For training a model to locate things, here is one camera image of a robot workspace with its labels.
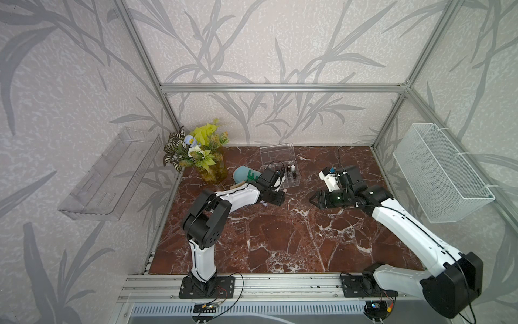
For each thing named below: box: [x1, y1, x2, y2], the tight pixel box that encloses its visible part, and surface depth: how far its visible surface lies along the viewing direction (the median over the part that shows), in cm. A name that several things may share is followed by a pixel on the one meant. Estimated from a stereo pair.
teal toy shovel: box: [229, 165, 263, 189], surface depth 110 cm
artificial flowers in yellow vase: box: [163, 118, 230, 183], surface depth 90 cm
